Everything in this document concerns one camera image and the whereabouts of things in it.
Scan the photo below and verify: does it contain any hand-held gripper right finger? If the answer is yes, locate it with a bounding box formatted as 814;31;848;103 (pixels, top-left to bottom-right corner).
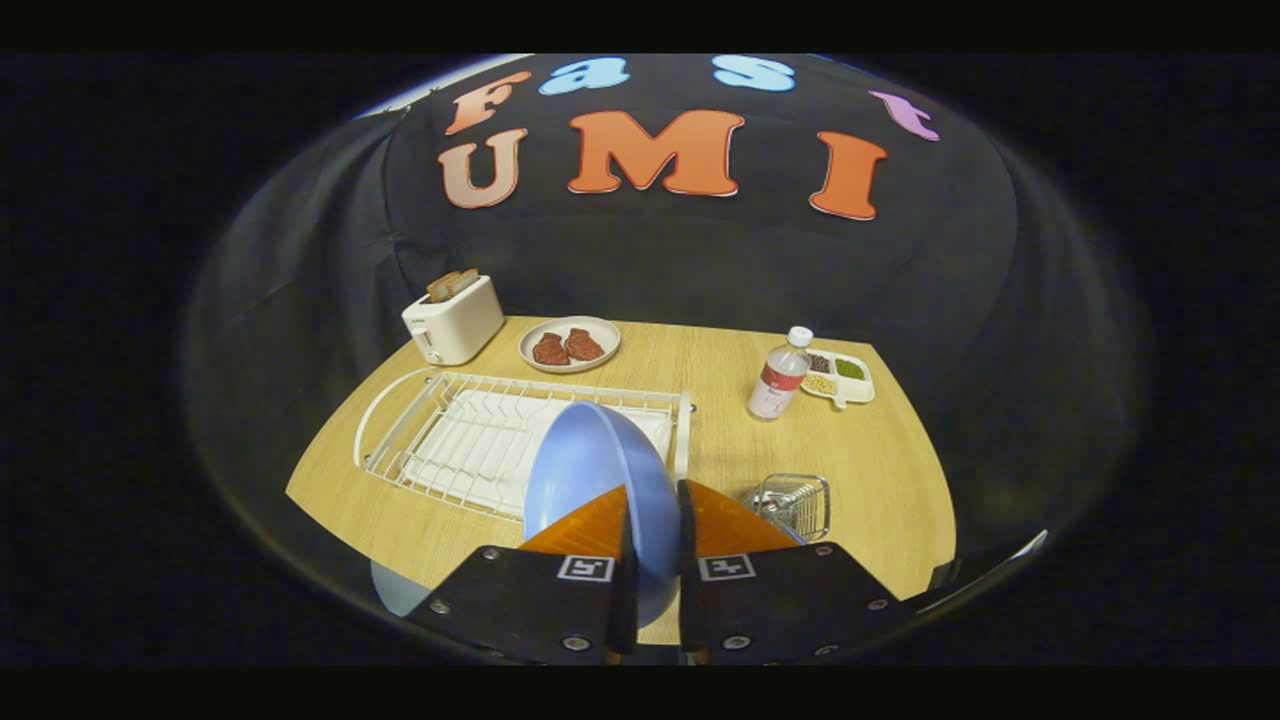
678;480;906;666

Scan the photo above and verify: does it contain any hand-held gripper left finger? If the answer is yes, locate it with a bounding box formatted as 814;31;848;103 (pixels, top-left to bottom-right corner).
405;485;638;666

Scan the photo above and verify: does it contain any blue plate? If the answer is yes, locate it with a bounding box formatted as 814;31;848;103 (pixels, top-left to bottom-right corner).
524;402;683;629

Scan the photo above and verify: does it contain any metal wire basket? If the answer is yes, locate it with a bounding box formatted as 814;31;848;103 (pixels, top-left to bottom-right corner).
742;473;832;544

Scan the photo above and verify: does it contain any white wire dish rack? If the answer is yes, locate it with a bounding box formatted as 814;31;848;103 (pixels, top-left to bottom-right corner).
353;368;694;521

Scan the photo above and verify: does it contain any beige plate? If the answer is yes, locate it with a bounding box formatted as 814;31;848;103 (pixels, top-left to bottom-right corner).
519;316;622;375

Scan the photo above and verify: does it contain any clear bottle with red label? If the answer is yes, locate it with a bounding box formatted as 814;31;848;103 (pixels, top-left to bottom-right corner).
747;326;814;421

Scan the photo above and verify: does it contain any white divided tray with beans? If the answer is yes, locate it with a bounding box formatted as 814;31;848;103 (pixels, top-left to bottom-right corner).
800;349;876;410

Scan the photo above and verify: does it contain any white toaster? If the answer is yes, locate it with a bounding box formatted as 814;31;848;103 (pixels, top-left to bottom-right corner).
402;275;506;367

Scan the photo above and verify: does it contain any black backdrop cloth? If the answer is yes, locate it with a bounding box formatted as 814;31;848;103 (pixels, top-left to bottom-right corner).
185;55;1141;601

